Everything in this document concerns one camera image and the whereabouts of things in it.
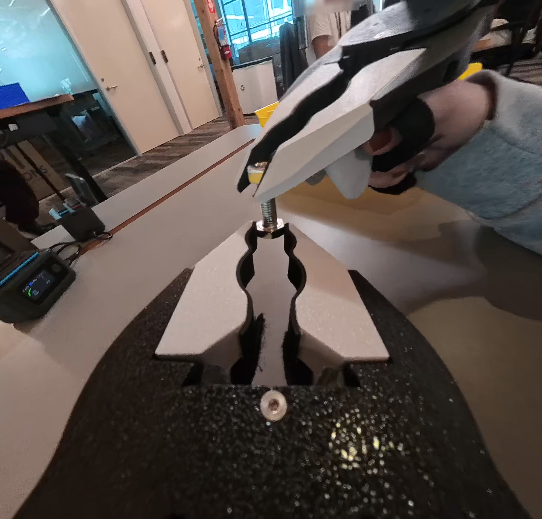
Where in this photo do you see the yellow plastic bin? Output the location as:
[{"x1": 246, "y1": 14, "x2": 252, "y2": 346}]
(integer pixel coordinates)
[{"x1": 254, "y1": 62, "x2": 483, "y2": 128}]

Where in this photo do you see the cardboard box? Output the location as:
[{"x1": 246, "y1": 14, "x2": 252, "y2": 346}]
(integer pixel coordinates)
[{"x1": 0, "y1": 140, "x2": 75, "y2": 200}]

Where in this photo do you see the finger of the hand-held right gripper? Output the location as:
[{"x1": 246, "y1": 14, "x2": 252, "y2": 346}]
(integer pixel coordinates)
[
  {"x1": 236, "y1": 52, "x2": 353, "y2": 193},
  {"x1": 253, "y1": 48, "x2": 427, "y2": 200}
]

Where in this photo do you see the person's right forearm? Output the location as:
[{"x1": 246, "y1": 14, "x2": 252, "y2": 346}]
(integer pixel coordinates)
[{"x1": 413, "y1": 69, "x2": 542, "y2": 255}]

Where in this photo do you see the black hanging jacket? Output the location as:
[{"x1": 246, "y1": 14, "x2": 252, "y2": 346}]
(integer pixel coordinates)
[{"x1": 279, "y1": 21, "x2": 311, "y2": 93}]

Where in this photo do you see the black charger dock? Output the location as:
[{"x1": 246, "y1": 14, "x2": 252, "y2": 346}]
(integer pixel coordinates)
[{"x1": 49, "y1": 173, "x2": 106, "y2": 242}]

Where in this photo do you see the white door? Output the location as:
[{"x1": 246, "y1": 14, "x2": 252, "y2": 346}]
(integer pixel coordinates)
[
  {"x1": 39, "y1": 0, "x2": 182, "y2": 154},
  {"x1": 131, "y1": 0, "x2": 222, "y2": 131}
]

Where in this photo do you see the dark rounded object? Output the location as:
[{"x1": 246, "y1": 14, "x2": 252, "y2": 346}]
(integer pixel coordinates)
[{"x1": 0, "y1": 159, "x2": 41, "y2": 236}]

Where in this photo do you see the white recycling bin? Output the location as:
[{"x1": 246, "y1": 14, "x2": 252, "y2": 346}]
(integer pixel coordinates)
[{"x1": 232, "y1": 58, "x2": 279, "y2": 116}]

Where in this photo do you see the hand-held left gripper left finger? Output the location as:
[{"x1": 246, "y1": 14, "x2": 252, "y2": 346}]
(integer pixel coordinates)
[{"x1": 155, "y1": 222, "x2": 260, "y2": 378}]

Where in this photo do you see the wooden top desk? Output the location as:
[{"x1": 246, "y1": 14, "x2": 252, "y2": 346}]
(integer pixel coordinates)
[{"x1": 0, "y1": 93, "x2": 140, "y2": 202}]

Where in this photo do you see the steel hex nut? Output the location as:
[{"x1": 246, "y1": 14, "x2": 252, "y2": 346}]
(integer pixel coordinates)
[{"x1": 255, "y1": 220, "x2": 285, "y2": 239}]

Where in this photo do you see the red fire extinguisher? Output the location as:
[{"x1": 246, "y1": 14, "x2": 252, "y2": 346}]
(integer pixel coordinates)
[{"x1": 213, "y1": 17, "x2": 233, "y2": 61}]

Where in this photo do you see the wooden post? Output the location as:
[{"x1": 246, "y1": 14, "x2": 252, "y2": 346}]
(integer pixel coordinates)
[{"x1": 186, "y1": 0, "x2": 247, "y2": 131}]

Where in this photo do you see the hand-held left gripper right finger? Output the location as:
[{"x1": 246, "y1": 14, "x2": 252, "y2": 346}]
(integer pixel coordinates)
[{"x1": 283, "y1": 223, "x2": 390, "y2": 380}]

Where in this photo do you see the steel hex bolt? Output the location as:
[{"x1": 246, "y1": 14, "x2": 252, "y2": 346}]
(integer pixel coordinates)
[{"x1": 247, "y1": 161, "x2": 278, "y2": 228}]

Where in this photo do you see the blue plastic bin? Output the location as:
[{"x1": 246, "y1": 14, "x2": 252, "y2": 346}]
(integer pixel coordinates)
[{"x1": 0, "y1": 83, "x2": 31, "y2": 108}]

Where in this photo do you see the black display power device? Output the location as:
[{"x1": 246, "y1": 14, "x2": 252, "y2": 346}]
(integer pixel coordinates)
[{"x1": 0, "y1": 248, "x2": 78, "y2": 324}]

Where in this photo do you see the person's right hand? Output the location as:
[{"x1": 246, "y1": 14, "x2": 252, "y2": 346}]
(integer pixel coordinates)
[{"x1": 363, "y1": 78, "x2": 497, "y2": 189}]

